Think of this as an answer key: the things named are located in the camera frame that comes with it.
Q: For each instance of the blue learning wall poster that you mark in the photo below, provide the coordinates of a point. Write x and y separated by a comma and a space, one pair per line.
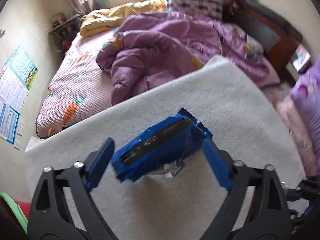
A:
8, 122

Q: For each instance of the checkered pillow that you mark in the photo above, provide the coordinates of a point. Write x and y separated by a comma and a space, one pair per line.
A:
195, 3

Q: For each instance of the green learning wall poster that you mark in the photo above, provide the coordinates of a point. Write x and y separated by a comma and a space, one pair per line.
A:
23, 67

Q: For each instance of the green garment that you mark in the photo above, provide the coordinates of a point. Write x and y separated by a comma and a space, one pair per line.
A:
101, 2

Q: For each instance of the colourful book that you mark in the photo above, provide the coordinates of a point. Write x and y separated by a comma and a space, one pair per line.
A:
301, 58

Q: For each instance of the pink lettered blanket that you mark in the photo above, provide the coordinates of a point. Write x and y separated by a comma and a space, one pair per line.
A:
300, 152

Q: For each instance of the purple quilt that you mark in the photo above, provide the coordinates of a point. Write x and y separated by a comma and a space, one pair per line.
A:
155, 50

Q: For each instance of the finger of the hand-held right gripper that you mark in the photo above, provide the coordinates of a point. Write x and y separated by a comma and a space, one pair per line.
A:
293, 196

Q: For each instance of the blue snack wrapper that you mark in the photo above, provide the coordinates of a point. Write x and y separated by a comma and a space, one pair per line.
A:
155, 140

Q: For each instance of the white wall socket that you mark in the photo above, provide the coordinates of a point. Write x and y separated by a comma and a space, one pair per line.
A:
20, 127
17, 145

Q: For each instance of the pink carrot print bed pad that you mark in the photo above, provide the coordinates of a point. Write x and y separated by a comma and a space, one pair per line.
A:
75, 80

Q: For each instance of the red bucket with green rim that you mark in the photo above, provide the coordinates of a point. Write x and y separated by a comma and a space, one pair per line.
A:
15, 205

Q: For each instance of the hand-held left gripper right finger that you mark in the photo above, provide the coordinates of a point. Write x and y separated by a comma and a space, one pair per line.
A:
217, 167

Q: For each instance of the white cartoon print pillow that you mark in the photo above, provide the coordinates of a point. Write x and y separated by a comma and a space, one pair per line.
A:
255, 46

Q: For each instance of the dark wooden headboard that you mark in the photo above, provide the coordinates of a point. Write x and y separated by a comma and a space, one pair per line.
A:
272, 35

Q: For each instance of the white fleece mat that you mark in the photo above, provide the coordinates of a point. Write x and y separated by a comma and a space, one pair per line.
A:
200, 92

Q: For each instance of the dark side desk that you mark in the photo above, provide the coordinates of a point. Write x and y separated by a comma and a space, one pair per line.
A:
65, 25

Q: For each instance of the white learning wall poster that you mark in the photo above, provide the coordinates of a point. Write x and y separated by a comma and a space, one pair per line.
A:
12, 87

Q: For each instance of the purple floral pillow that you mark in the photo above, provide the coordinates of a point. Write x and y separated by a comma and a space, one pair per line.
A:
307, 100

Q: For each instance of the small colourful box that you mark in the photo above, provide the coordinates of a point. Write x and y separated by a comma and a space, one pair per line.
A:
58, 19

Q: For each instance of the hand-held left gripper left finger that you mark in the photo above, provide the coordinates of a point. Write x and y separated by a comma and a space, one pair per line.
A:
100, 165

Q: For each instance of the yellow quilt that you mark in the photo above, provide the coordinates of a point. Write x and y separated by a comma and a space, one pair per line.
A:
112, 15

